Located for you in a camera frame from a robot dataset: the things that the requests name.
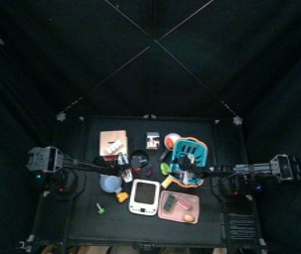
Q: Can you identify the teal basket with orange rim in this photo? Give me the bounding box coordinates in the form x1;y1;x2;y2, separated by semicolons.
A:
168;136;210;189

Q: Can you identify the small tan toy apple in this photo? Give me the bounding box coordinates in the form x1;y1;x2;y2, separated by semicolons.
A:
182;212;196;223

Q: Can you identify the green toy vegetable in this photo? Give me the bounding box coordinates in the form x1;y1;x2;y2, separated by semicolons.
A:
159;162;171;177

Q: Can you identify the yellow toy food piece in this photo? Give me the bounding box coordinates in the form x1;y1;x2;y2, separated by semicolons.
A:
159;175;175;190

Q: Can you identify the silver grey toy appliance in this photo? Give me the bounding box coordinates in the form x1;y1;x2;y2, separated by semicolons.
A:
144;131;162;150

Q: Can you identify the white toy block piece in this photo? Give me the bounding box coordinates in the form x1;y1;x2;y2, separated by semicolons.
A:
103;139;125;155

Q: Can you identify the orange and white toy ladle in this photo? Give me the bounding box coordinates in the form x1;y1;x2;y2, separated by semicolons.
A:
158;132;183;163

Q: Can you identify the wooden cutting board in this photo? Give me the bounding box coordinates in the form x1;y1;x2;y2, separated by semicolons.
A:
97;129;128;158

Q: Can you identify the white toy tablet dark screen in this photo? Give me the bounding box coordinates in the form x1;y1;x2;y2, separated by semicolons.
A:
127;179;162;217

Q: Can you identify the light blue bowl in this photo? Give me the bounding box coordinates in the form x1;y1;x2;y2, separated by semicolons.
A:
97;174;124;194

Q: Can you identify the orange toy food piece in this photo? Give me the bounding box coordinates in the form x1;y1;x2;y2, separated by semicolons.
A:
115;190;129;203

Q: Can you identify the dark green toy block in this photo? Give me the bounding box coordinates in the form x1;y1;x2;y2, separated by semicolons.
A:
162;193;178;212

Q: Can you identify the red pink toy block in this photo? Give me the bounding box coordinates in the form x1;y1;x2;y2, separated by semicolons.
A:
175;196;194;210

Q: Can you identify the pink rectangular tray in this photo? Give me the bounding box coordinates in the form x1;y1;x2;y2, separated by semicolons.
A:
156;190;202;225

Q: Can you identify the small green toy peg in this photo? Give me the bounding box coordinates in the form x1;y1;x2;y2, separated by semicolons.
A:
95;202;107;215

